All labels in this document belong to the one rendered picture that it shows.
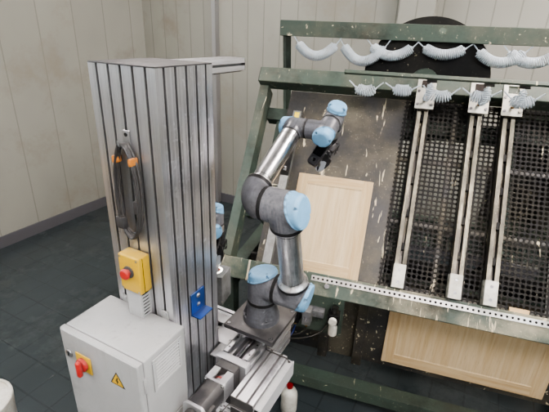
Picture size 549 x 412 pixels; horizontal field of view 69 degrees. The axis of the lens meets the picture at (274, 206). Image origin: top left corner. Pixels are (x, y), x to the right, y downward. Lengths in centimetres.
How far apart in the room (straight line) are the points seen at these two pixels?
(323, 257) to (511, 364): 123
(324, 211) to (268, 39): 277
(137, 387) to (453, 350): 189
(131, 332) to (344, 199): 142
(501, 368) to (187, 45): 452
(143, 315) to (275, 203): 58
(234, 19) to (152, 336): 406
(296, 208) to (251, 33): 377
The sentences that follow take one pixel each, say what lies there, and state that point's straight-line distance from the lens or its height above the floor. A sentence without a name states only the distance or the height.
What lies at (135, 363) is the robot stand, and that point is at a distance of 131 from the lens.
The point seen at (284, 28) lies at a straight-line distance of 303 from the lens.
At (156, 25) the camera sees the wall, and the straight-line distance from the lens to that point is 567.
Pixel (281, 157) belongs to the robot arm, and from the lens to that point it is 143.
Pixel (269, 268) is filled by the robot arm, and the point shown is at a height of 127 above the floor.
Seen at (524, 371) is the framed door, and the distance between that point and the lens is 283.
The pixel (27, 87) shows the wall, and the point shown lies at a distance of 482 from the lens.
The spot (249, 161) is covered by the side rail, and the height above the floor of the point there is 139.
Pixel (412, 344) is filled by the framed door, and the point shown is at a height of 43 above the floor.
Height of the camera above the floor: 212
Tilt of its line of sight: 23 degrees down
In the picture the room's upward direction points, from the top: 2 degrees clockwise
